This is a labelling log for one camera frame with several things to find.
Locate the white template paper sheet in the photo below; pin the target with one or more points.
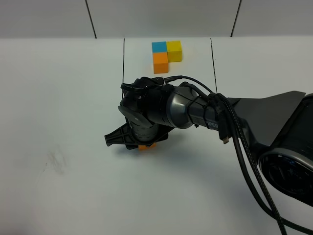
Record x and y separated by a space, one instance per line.
197 60

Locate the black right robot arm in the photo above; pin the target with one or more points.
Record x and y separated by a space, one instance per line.
278 129

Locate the orange template block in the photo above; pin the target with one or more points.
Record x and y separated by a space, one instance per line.
160 62

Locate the yellow template block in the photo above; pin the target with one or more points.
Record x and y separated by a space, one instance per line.
174 51

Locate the blue template block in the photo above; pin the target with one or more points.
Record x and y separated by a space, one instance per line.
159 47

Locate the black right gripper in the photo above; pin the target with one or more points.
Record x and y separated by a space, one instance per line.
138 131

